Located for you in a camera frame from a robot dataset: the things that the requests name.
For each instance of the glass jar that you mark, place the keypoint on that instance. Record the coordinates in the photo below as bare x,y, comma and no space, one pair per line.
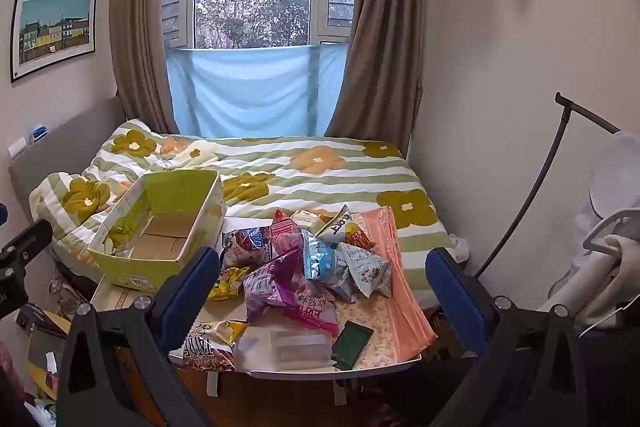
67,299

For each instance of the orange cream snack bag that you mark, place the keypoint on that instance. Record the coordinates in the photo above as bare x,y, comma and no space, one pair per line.
306,218

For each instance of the pink striped strawberry snack bag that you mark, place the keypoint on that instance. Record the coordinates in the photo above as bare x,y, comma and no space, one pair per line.
283,232

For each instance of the pale yellow snack bag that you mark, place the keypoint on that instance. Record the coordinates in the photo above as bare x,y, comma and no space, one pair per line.
225,331

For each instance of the clear plastic bag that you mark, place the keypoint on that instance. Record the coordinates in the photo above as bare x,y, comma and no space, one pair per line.
285,347

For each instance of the dark chocolate snack bag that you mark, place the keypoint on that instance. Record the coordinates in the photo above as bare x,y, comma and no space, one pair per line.
245,244

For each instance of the floral striped blanket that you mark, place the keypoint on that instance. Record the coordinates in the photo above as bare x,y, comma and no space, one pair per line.
310,172

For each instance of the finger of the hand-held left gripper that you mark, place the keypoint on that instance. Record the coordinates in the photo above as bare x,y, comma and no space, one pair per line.
31,236

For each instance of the silver snack bag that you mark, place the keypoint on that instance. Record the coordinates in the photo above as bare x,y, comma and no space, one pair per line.
367,269

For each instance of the green bear paper bag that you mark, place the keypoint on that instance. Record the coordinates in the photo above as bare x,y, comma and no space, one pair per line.
165,192

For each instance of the framed houses picture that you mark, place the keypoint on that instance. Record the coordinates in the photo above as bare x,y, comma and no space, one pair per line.
52,32

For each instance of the light blue cloth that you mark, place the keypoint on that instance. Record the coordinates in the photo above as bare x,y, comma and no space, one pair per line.
255,92

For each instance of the brown striped snack bag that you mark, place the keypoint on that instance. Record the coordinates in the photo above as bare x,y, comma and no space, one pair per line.
205,352

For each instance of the dark purple box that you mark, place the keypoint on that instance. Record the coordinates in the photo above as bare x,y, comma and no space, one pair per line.
37,319

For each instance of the white clothes hanger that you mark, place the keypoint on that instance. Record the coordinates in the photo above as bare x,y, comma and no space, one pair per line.
607,224

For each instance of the grey headboard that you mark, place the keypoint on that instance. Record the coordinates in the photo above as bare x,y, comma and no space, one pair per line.
65,147

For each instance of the peach floral cloth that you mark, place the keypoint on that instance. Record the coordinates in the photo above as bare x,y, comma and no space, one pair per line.
395,277

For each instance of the pink red-print snack bag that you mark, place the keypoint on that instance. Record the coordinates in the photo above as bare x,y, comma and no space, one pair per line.
312,312

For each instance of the white yellow sticks snack bag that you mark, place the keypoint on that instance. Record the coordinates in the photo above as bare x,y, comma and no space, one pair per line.
345,227

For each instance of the white wall switch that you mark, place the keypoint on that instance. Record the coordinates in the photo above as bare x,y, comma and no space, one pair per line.
17,147

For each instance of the brown curtain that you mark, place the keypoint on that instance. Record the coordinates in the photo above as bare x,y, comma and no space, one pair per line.
380,52
140,37

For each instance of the yellow paper bag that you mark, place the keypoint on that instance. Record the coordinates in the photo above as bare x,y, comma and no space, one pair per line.
42,367

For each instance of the pile of white clothes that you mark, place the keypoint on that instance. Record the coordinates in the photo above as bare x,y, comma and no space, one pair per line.
610,187

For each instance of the yellow gold snack bag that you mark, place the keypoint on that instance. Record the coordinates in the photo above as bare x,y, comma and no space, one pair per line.
225,283

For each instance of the light blue snack bag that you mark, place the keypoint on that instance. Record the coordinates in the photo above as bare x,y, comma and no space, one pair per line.
322,264

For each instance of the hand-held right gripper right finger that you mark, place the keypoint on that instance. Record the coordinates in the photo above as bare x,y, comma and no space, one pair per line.
456,294

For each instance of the purple snack bag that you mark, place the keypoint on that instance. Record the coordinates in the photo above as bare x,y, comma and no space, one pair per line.
270,287

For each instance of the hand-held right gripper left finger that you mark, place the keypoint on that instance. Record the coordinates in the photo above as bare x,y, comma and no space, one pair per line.
186,294

